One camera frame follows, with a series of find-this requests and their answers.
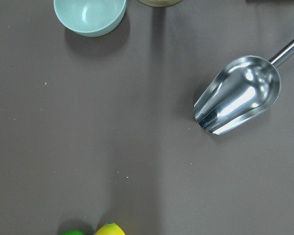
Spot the steel ice scoop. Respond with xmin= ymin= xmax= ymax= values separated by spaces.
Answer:
xmin=194 ymin=39 xmax=294 ymax=135

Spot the upper whole yellow lemon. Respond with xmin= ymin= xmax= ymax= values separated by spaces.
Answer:
xmin=95 ymin=221 xmax=125 ymax=235

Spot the green lime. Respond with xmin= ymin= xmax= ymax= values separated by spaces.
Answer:
xmin=60 ymin=230 xmax=85 ymax=235

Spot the wooden glass rack stand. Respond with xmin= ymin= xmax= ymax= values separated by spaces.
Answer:
xmin=139 ymin=0 xmax=182 ymax=7

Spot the mint green bowl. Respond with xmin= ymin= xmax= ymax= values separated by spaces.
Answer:
xmin=53 ymin=0 xmax=127 ymax=37

